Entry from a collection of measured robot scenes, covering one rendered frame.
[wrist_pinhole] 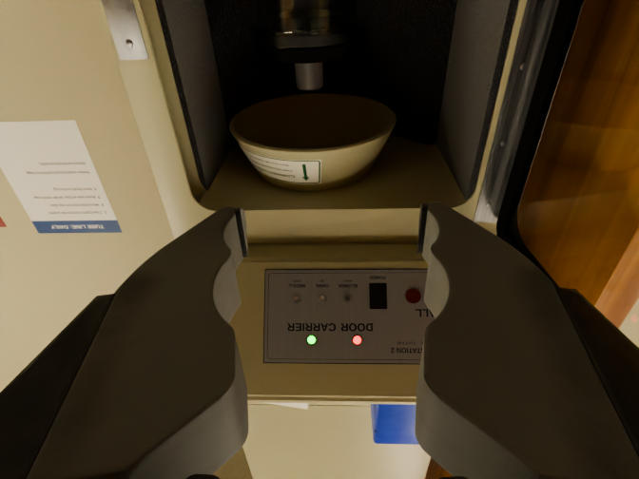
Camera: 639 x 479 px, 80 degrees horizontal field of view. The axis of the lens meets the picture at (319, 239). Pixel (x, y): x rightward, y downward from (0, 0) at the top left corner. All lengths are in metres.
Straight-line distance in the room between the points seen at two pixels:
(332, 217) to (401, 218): 0.07
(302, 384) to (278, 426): 0.31
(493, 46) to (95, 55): 0.70
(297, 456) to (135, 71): 0.63
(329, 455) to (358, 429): 0.10
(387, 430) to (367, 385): 0.08
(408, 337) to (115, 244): 0.84
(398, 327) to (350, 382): 0.07
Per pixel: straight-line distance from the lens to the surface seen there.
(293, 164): 0.36
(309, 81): 0.41
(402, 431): 0.45
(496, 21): 0.35
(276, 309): 0.37
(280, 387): 0.38
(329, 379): 0.37
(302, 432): 0.69
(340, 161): 0.37
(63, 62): 0.90
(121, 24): 0.34
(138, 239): 1.04
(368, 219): 0.37
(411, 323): 0.37
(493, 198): 0.38
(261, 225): 0.38
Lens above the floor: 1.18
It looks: 37 degrees up
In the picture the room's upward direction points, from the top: 177 degrees clockwise
